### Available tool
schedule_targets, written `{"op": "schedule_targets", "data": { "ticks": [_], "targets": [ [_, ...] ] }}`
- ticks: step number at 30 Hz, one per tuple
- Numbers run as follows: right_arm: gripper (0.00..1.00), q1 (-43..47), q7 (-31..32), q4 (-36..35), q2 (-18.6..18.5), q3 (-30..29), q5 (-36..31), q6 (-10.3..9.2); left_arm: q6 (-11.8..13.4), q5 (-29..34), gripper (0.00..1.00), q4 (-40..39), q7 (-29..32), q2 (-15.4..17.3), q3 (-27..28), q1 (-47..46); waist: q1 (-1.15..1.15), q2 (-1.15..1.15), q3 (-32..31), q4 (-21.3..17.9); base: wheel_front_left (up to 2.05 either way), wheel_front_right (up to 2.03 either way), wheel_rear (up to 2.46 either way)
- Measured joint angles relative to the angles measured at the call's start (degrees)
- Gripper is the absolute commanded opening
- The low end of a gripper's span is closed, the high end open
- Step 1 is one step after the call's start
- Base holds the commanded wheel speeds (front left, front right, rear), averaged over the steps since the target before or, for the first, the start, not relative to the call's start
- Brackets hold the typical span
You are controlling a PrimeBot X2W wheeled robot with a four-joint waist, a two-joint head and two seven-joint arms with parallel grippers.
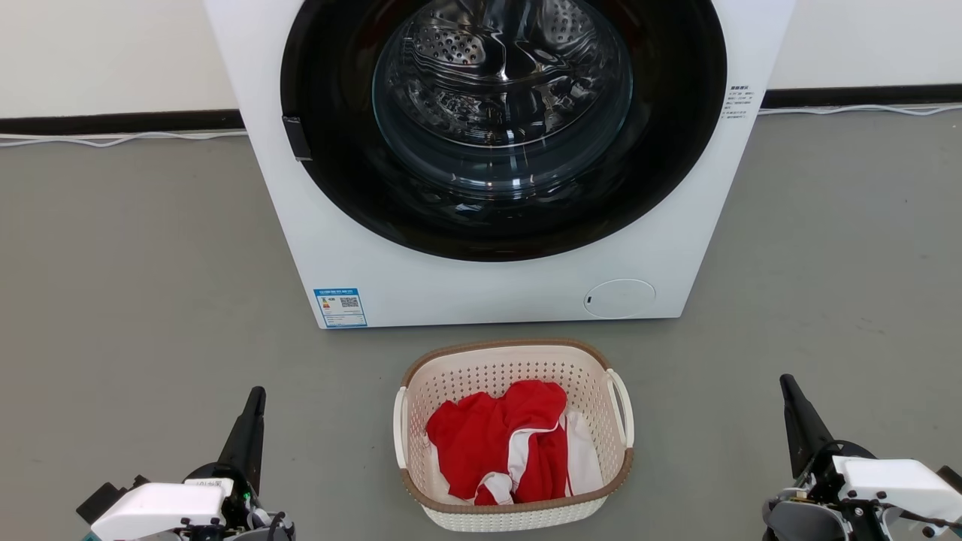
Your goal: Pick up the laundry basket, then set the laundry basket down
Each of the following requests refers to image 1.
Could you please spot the red garment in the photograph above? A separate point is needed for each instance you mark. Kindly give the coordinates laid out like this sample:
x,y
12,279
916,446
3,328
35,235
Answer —
x,y
473,443

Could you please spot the white garment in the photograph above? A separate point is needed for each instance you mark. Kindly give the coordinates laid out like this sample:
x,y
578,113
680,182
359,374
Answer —
x,y
582,458

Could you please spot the round white filter cover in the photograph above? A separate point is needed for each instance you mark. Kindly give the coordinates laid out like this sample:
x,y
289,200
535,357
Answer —
x,y
620,298

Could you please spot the cream perforated laundry basket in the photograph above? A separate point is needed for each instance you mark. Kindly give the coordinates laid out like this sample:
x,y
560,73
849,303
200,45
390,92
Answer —
x,y
488,368

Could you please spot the steel washer drum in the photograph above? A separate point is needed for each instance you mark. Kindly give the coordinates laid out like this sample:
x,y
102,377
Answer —
x,y
496,75

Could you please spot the blue energy label sticker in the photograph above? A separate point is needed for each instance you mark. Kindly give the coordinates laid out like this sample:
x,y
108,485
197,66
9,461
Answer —
x,y
340,308

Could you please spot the small printed text label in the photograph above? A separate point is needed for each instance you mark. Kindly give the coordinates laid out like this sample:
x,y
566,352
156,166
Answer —
x,y
736,103

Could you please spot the round black washer door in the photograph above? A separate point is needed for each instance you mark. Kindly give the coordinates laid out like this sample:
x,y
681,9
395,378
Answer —
x,y
338,188

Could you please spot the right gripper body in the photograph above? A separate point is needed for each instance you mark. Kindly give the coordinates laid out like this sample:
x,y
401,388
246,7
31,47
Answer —
x,y
894,485

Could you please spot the white front-load washing machine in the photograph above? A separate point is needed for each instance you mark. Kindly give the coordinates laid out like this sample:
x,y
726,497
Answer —
x,y
451,293

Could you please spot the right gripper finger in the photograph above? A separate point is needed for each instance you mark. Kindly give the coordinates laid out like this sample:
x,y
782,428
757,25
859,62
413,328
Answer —
x,y
804,421

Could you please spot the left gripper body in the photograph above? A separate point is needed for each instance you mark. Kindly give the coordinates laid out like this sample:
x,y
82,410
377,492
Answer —
x,y
161,507

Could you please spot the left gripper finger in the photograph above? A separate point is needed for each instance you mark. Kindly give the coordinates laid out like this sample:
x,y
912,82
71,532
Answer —
x,y
244,439

